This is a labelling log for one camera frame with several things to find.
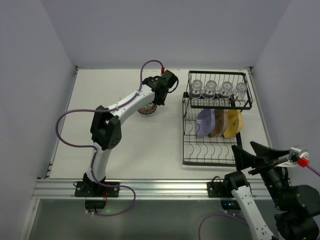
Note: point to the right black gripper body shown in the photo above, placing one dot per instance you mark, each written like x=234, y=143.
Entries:
x=261, y=165

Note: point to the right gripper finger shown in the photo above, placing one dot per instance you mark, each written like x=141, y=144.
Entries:
x=264, y=151
x=244, y=159

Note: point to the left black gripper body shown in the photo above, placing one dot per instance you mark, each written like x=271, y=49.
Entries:
x=161, y=96

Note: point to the pink bowl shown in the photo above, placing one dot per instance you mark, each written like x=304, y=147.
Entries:
x=150, y=107

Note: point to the brown plate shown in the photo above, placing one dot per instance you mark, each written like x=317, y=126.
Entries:
x=221, y=122

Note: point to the purple plate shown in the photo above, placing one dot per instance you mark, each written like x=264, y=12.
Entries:
x=205, y=122

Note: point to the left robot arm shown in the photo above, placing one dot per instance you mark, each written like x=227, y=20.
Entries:
x=106, y=125

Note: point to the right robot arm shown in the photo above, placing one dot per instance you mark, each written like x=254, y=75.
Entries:
x=298, y=204

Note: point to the clear glass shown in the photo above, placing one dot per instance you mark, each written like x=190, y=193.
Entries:
x=239, y=91
x=196, y=89
x=225, y=90
x=209, y=90

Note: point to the yellow plate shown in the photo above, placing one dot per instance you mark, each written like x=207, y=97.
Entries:
x=234, y=123

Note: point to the right black controller box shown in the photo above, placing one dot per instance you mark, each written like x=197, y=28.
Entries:
x=230, y=205

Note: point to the black controller box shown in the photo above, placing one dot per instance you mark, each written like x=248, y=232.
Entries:
x=230, y=205
x=94, y=205

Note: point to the left black controller box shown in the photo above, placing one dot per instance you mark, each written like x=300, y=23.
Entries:
x=94, y=205

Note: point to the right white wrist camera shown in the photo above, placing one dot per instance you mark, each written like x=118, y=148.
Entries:
x=298, y=156

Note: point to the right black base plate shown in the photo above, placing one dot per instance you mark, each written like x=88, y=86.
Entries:
x=215, y=188

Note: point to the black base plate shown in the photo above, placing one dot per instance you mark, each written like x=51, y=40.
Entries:
x=215, y=188
x=110, y=188

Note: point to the black wire dish rack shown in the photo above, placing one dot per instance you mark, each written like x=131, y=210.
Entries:
x=208, y=150

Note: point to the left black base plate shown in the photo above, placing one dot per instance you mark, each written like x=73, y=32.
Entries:
x=110, y=188

